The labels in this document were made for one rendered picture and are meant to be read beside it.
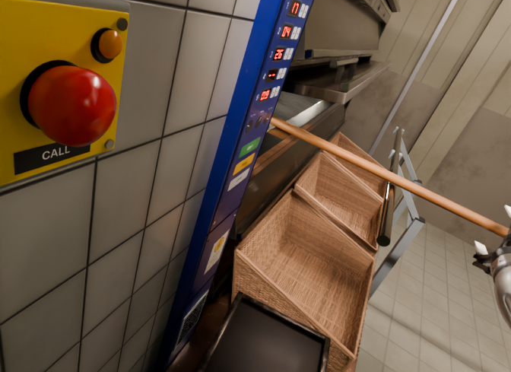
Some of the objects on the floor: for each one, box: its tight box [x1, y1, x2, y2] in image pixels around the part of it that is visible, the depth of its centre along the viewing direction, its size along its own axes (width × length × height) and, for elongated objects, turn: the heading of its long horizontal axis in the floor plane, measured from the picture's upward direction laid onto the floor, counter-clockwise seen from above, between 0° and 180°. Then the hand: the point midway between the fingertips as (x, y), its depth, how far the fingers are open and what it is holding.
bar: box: [367, 126, 425, 302], centre depth 152 cm, size 31×127×118 cm, turn 127°
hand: (494, 228), depth 93 cm, fingers open, 13 cm apart
